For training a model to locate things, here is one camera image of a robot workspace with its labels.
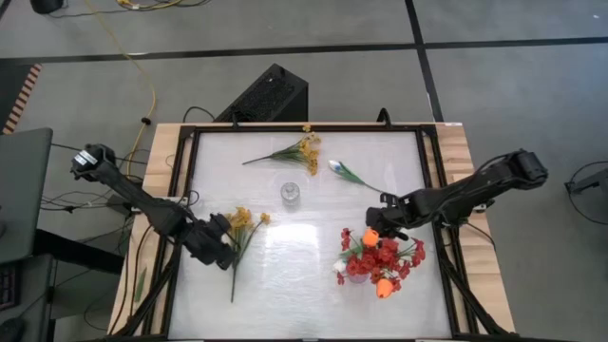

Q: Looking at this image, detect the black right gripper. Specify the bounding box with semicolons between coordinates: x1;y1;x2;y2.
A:
365;192;415;242

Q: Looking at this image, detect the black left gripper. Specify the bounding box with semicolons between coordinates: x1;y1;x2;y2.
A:
184;214;238;272

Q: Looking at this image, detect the orange artificial tulip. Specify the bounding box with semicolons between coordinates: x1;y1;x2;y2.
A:
361;226;381;249
374;277;396;300

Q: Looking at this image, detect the yellow artificial flower bunch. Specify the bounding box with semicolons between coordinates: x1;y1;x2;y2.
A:
240;123;323;178
222;206;273;304

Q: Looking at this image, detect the clear glass vase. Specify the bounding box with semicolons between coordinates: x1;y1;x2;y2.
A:
278;181;302;209

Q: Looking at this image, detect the white tulip with blue tip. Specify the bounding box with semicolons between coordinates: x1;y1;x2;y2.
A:
327;160;387;195

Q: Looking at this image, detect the loose green leaf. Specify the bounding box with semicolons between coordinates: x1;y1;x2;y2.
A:
133;268;148;304

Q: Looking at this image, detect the black side desk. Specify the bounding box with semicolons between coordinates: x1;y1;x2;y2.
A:
0;228;125;342

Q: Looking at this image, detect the black computer tower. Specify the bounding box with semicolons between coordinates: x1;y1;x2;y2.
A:
213;63;310;124

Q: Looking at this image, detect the grey laptop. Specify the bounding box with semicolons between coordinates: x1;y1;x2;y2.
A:
0;126;54;265

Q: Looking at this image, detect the dark keyboard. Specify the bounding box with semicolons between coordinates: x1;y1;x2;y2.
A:
0;263;21;313

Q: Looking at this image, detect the black computer mouse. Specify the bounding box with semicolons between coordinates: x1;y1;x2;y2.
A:
0;316;26;342

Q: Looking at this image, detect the black round object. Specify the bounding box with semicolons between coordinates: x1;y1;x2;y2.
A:
28;0;66;15

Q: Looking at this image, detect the black metal table frame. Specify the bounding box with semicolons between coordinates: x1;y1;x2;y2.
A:
111;122;514;342

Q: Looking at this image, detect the black curved cable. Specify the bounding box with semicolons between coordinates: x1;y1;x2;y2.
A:
181;104;218;124

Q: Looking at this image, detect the yellow hanging cable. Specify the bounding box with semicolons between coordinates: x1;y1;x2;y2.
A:
85;0;158;165

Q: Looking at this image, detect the black looped floor cable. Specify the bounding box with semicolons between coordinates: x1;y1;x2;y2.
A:
561;160;608;241

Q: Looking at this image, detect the yellow floor cable bundle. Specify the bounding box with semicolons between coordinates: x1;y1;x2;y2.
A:
115;0;184;11

